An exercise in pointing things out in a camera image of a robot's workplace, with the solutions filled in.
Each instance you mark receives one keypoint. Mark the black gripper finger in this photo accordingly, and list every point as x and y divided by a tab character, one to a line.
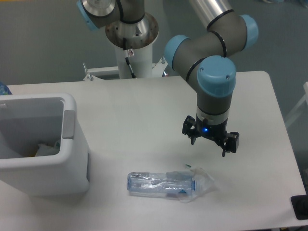
229	143
189	129

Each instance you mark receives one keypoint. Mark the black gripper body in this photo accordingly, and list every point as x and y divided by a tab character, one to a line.
213	128

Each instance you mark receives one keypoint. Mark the clear plastic wrapper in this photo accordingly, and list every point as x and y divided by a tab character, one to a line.
197	179

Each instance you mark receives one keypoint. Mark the crushed clear plastic bottle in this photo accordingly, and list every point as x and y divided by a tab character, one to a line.
148	184

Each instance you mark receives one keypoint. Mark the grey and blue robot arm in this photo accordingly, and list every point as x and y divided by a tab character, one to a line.
203	62

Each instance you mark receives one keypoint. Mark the trash inside can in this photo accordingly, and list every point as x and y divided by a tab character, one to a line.
44	149

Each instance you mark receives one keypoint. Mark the white trash can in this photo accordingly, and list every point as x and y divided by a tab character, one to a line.
28	120

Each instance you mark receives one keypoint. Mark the black device at table edge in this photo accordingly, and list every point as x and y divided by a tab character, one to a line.
300	206

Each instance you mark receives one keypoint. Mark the blue patterned object at left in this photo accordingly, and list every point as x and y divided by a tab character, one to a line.
4	89

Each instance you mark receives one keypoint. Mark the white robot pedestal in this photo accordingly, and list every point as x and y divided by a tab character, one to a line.
133	44

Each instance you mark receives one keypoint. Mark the white frame at right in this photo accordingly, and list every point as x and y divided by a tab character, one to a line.
298	109

